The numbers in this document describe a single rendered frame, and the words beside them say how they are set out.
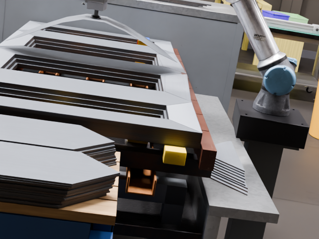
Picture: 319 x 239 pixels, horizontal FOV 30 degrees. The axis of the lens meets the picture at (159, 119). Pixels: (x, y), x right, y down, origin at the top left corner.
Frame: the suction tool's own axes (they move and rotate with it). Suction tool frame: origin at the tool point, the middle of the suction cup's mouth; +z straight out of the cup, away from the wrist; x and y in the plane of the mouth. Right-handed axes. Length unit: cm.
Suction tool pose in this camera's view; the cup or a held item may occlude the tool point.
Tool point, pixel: (95, 21)
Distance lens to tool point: 237.6
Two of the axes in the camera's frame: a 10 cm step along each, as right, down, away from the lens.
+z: -1.5, 9.5, 2.8
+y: -0.9, 2.7, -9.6
